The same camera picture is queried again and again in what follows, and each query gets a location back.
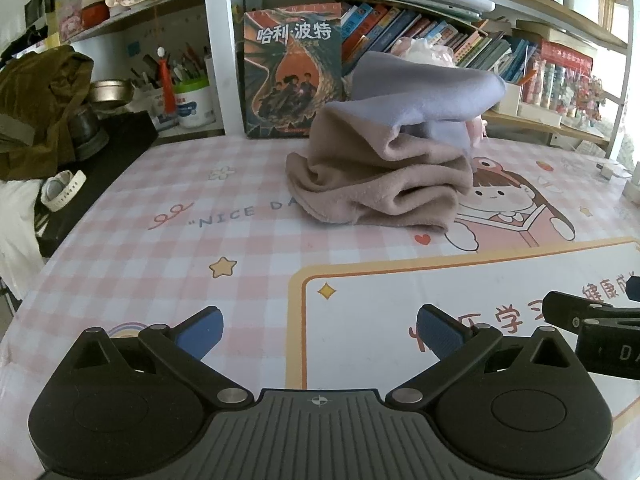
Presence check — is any white jar with blue label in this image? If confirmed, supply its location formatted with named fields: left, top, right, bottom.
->
left=176, top=77, right=211, bottom=128

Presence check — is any white cloth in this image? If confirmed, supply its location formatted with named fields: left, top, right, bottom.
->
left=0, top=180, right=46, bottom=286

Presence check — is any pink checked printed table mat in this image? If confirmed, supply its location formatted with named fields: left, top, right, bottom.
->
left=0, top=132, right=640, bottom=480

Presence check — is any white charger with cable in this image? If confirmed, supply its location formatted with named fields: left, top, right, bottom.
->
left=596, top=159, right=640, bottom=196

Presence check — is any red box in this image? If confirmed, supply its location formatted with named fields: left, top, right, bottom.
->
left=542, top=42, right=596, bottom=73

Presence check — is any white box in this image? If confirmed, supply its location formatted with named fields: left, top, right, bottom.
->
left=492, top=80, right=523, bottom=116

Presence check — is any dark round pot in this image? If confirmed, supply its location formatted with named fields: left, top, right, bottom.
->
left=69, top=105, right=109, bottom=153

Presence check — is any row of small colourful trinkets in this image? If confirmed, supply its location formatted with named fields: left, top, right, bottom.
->
left=520, top=60, right=608, bottom=122

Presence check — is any dark illustrated book box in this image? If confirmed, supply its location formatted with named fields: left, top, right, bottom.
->
left=243, top=2, right=351, bottom=139

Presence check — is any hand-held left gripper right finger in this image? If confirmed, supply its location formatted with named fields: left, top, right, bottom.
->
left=387, top=304, right=578, bottom=407

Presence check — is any olive brown jacket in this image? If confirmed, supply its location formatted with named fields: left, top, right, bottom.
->
left=0, top=45, right=96, bottom=181

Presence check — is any white framed wooden bookshelf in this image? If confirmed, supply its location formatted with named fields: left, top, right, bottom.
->
left=0, top=0, right=636, bottom=161

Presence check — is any purple and tan sweater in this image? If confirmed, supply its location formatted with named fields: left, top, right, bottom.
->
left=286, top=51, right=507, bottom=233

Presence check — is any white wristwatch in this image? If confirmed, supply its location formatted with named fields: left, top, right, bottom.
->
left=40, top=170, right=87, bottom=211

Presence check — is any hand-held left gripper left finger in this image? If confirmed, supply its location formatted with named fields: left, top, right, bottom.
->
left=62, top=306, right=250, bottom=408

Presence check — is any bunch of pens and brushes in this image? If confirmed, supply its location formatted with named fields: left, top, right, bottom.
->
left=130, top=42, right=211, bottom=91

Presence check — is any red plant pot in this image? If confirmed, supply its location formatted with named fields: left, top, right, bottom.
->
left=81, top=0, right=111, bottom=29

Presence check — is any pink and white plush toy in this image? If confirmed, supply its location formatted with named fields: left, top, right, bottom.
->
left=390, top=39, right=488, bottom=148

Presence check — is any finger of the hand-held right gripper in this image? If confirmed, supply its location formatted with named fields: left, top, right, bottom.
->
left=542, top=290, right=640, bottom=333

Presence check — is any black cabinet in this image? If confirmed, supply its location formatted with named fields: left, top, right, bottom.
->
left=37, top=110, right=160, bottom=258

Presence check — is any row of colourful books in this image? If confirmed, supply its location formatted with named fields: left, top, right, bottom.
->
left=341, top=2, right=538, bottom=83

